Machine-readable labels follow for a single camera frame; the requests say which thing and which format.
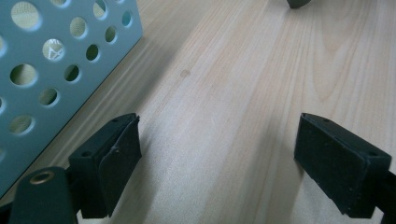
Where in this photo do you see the grey perforated metal basket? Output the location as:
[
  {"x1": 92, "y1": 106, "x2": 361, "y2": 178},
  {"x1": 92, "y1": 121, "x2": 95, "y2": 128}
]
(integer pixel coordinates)
[{"x1": 0, "y1": 0, "x2": 145, "y2": 200}]

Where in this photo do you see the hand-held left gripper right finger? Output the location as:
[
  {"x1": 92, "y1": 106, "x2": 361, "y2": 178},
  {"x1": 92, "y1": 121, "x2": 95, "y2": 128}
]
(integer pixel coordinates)
[{"x1": 293, "y1": 112, "x2": 393, "y2": 219}]

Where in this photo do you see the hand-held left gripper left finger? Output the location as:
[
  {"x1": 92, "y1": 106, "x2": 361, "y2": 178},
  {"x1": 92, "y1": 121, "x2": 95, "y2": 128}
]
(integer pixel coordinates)
[{"x1": 67, "y1": 112, "x2": 143, "y2": 219}]

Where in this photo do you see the small dark grey object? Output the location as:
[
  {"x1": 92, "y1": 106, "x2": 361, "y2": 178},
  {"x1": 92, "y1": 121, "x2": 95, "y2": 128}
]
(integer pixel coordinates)
[{"x1": 286, "y1": 0, "x2": 312, "y2": 9}]

